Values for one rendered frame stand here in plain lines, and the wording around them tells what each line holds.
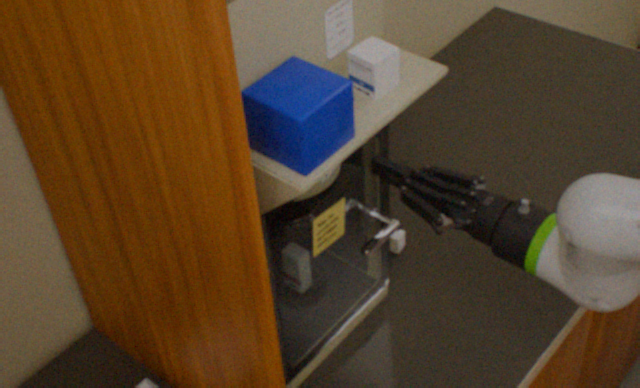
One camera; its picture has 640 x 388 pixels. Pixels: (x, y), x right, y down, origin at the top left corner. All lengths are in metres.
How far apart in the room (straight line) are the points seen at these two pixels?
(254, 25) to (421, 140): 1.02
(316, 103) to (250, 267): 0.22
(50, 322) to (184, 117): 0.79
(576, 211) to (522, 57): 1.25
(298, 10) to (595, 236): 0.45
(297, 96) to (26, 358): 0.86
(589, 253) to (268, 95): 0.43
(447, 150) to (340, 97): 0.96
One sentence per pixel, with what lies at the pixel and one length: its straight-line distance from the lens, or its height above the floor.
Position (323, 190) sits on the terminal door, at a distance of 1.26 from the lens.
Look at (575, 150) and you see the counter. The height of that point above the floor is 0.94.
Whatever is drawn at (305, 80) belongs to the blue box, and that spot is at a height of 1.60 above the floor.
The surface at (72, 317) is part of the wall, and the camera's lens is 1.70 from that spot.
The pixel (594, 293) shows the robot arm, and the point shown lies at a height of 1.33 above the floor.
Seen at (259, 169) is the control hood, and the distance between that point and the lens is 1.06.
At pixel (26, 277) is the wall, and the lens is 1.57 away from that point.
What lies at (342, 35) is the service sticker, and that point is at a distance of 1.18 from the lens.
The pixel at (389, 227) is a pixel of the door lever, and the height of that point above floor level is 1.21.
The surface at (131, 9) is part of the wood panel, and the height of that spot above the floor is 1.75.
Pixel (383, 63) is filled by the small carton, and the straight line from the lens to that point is 1.13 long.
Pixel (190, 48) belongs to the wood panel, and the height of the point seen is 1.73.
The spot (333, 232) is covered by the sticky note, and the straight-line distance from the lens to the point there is 1.34.
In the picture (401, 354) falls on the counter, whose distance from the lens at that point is 1.56.
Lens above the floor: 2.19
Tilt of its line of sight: 41 degrees down
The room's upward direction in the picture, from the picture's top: 5 degrees counter-clockwise
